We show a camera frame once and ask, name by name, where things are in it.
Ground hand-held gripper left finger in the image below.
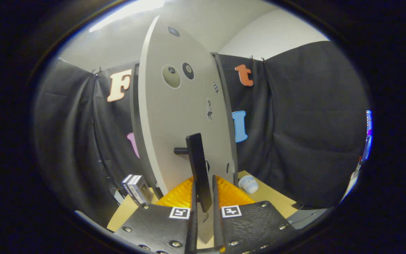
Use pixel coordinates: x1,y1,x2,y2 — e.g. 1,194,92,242
114,175,198,254

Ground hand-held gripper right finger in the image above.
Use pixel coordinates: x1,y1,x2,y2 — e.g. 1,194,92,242
213,175,297,253

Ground black door handle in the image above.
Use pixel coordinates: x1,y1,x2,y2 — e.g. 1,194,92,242
174,133,213,213

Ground white cabinet door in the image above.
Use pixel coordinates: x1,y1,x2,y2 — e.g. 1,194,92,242
138,16,237,244

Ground small white blue box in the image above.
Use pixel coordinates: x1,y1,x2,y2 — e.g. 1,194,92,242
127,175,143,203
121,174,135,196
133,175,153,206

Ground white rounded object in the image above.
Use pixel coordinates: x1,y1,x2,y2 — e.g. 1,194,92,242
238,175,259,194

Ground black backdrop cloth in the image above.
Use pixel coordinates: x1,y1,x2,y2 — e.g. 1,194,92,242
34,41,371,219

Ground grey cabinet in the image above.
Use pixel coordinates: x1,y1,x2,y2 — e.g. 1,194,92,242
130,53,239,200

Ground bright screen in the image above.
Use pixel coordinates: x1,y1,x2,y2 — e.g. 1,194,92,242
362,109,373,163

